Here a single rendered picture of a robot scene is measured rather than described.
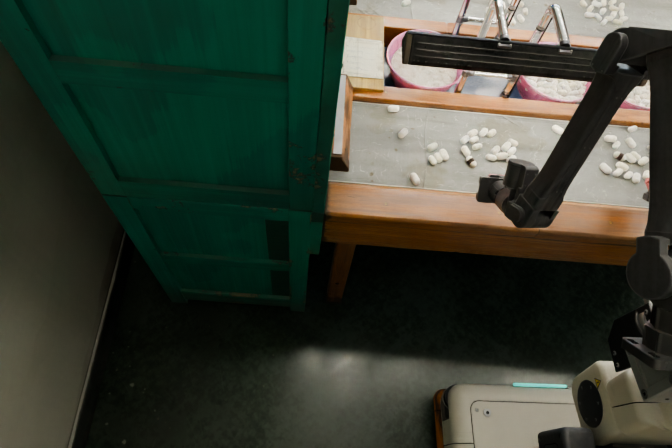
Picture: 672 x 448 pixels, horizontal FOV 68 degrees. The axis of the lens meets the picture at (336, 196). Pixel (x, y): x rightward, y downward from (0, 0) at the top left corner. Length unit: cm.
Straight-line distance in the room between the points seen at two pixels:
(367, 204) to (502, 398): 80
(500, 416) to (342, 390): 56
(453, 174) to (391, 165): 18
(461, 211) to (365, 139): 36
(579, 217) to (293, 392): 114
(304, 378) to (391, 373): 33
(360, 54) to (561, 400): 129
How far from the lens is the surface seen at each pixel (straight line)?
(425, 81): 170
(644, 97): 199
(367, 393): 198
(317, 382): 197
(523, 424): 181
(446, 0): 202
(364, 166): 145
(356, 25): 178
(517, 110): 169
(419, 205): 138
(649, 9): 236
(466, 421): 175
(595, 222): 156
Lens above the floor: 194
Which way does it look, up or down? 60 degrees down
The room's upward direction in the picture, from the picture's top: 9 degrees clockwise
